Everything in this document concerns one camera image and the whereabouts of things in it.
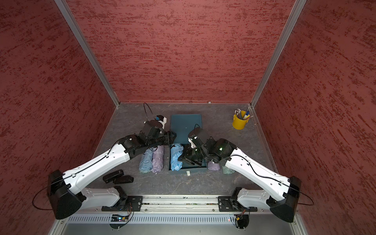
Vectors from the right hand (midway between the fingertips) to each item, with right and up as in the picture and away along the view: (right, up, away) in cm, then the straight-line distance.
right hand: (178, 163), depth 65 cm
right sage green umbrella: (+26, -10, +18) cm, 33 cm away
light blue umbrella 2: (-2, +4, +4) cm, 6 cm away
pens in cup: (+42, +23, +36) cm, 60 cm away
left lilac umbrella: (-14, -4, +20) cm, 25 cm away
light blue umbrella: (-20, -4, +16) cm, 26 cm away
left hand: (-5, +10, +12) cm, 16 cm away
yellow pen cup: (+39, +16, +38) cm, 57 cm away
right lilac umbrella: (+19, -8, +19) cm, 28 cm away
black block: (-33, -14, +16) cm, 39 cm away
